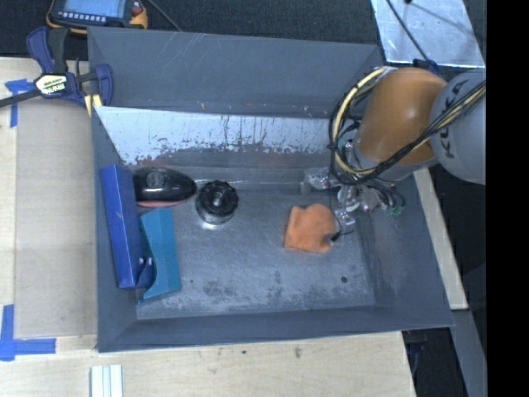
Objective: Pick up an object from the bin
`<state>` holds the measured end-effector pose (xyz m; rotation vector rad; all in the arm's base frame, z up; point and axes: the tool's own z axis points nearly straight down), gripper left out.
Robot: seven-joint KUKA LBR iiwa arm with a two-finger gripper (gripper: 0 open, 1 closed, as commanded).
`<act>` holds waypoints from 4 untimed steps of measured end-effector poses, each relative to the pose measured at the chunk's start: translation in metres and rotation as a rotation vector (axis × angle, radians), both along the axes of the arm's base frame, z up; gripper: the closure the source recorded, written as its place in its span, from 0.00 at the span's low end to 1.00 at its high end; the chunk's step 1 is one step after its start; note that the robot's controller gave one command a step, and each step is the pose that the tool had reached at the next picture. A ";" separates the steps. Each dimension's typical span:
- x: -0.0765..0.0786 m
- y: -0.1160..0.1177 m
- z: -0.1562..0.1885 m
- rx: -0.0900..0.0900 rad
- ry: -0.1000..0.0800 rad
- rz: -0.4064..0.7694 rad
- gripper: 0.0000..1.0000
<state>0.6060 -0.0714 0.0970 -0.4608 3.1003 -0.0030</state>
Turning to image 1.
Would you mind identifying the orange cloth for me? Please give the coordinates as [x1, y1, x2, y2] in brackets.
[282, 203, 338, 253]

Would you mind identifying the teal flat block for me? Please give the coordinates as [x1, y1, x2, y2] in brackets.
[137, 208, 183, 304]

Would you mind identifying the black round knob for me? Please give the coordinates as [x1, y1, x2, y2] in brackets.
[194, 179, 241, 226]

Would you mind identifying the dark blue long box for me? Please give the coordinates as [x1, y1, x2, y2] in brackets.
[99, 164, 156, 290]

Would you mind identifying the grey metal bin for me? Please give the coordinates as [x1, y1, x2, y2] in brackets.
[86, 26, 456, 353]

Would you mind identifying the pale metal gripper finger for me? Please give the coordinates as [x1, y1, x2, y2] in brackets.
[300, 166, 340, 194]
[330, 208, 358, 242]

